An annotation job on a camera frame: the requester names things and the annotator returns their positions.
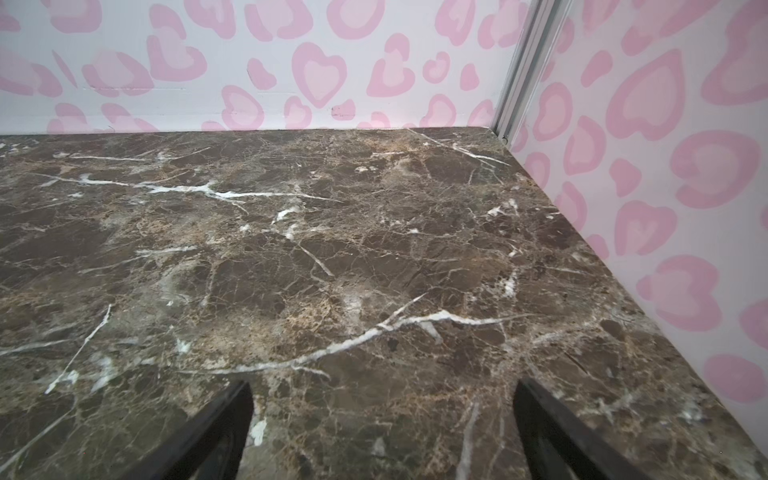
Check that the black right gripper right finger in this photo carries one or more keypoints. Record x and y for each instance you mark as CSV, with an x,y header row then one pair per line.
x,y
558,445

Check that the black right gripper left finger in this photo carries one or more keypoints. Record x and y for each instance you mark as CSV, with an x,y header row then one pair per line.
x,y
208,446

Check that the aluminium frame post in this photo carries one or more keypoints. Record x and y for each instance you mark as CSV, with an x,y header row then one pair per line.
x,y
539,35

